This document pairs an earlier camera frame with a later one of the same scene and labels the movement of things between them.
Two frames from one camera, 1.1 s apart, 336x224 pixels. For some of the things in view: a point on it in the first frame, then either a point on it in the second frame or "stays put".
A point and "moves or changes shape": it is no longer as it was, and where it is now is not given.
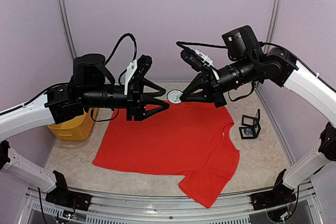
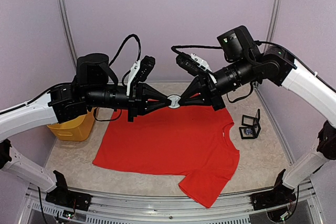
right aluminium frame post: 275,10 stays put
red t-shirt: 186,140 stays put
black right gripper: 202,81 stays put
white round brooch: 174,96 moves or changes shape
